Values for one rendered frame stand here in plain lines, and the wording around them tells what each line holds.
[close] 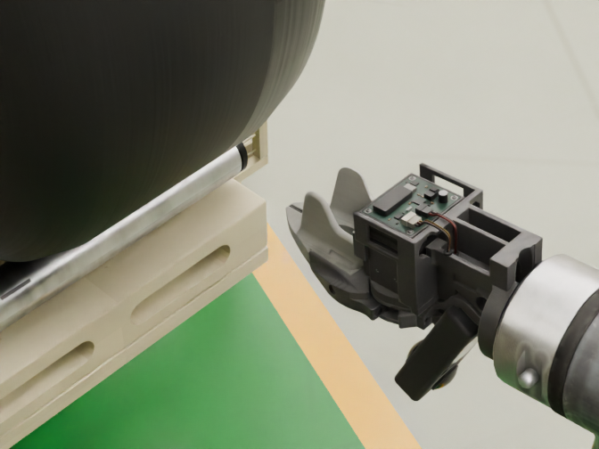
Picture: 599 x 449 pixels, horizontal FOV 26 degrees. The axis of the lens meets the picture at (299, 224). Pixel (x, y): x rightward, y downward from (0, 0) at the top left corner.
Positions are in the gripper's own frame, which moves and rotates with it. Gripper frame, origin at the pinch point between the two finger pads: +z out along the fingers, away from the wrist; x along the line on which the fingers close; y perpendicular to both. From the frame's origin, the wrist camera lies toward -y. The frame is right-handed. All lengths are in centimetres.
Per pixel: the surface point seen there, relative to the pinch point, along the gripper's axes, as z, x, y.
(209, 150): 7.4, 1.7, 4.4
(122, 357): 17.5, 7.0, -19.1
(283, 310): 73, -60, -92
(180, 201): 18.4, -2.7, -8.3
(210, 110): 4.3, 3.6, 10.1
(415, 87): 97, -125, -89
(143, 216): 18.6, 1.3, -7.5
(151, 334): 17.5, 3.7, -18.8
